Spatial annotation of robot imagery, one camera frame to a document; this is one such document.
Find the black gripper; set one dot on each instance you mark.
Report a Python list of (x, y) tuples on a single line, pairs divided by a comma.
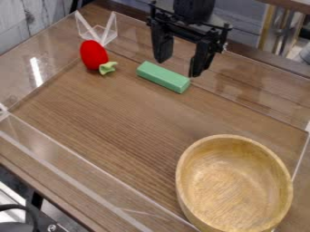
[(192, 15)]

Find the green rectangular block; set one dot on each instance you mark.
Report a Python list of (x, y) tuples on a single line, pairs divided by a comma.
[(163, 77)]

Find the wooden brown bowl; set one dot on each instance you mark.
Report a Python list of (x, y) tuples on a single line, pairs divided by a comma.
[(232, 185)]

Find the red plush strawberry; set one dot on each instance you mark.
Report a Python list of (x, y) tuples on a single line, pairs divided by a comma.
[(95, 57)]

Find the clear acrylic corner bracket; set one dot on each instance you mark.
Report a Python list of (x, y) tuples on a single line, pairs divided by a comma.
[(101, 34)]

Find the gold metal chair frame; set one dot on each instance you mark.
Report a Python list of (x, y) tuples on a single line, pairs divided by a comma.
[(282, 25)]

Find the clear acrylic front wall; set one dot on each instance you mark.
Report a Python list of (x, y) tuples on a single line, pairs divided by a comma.
[(96, 199)]

